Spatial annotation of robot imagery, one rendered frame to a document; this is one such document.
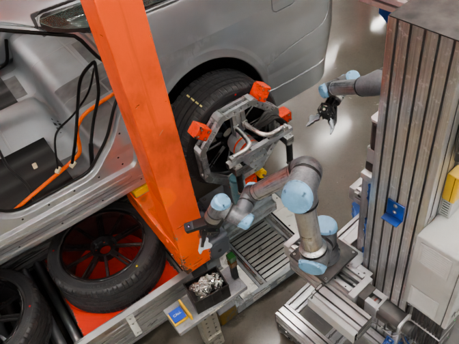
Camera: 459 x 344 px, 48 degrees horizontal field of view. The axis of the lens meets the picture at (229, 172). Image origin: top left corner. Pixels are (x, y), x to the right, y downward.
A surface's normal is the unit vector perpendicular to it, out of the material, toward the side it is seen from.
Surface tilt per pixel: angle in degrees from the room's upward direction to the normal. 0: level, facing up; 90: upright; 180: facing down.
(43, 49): 6
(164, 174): 90
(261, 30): 90
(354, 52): 0
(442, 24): 0
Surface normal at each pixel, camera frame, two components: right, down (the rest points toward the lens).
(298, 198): -0.40, 0.61
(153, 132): 0.58, 0.54
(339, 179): -0.13, -0.68
